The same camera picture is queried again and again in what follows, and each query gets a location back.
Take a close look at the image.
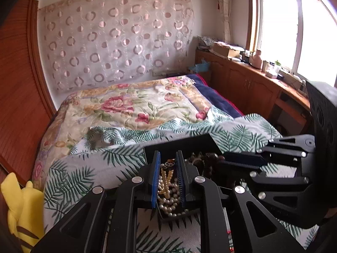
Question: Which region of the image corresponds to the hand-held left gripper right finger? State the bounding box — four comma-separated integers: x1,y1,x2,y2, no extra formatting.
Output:
176,150,307,253

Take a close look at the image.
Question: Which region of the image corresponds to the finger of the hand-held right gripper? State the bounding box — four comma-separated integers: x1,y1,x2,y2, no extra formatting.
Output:
222,134,316,170
248,171,331,229

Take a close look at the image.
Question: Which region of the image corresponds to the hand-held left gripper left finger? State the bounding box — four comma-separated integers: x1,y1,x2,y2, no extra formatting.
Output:
32,151,162,253

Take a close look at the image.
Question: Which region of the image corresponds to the white pearl necklace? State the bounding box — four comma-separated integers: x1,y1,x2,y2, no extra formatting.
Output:
157,159,190,218

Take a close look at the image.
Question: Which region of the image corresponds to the brown wooden bead bracelet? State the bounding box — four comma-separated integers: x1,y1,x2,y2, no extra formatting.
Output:
188,151,227,183

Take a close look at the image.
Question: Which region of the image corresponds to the black jewelry box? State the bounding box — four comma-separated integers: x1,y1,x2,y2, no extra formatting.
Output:
143,133,226,220

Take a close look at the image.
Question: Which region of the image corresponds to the navy blanket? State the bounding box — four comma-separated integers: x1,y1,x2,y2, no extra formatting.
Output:
186,74,244,118

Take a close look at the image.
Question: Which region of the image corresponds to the leaf-print bed sheet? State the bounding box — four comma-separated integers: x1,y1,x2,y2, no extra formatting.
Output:
43,113,320,253

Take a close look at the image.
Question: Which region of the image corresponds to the wooden cabinet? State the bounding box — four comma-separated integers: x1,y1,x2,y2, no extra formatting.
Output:
195,49,314,135

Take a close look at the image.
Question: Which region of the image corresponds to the floral blanket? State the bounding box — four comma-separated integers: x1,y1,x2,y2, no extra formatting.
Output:
32,75,214,190

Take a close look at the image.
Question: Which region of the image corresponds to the pink jar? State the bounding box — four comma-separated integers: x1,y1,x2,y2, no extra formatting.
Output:
249,50,263,69

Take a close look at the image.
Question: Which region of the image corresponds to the window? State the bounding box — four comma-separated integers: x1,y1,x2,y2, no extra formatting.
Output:
247,0,337,88

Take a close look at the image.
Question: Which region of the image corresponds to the cardboard box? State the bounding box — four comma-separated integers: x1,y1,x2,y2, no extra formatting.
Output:
212,42,244,59

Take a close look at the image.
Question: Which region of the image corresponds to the pile of papers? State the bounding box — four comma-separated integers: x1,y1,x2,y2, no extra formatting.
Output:
197,35,219,51

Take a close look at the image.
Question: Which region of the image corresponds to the yellow plush toy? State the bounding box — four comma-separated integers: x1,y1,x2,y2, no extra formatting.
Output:
0,172,45,253

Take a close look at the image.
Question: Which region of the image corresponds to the sheer circle-patterned curtain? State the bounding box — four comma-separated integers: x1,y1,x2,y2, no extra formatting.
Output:
37,0,196,93

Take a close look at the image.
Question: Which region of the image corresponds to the beige floral window curtain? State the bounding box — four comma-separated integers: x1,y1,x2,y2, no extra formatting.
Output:
211,0,234,44

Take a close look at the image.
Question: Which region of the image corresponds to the brown wooden wardrobe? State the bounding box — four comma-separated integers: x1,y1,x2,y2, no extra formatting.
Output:
0,0,57,203

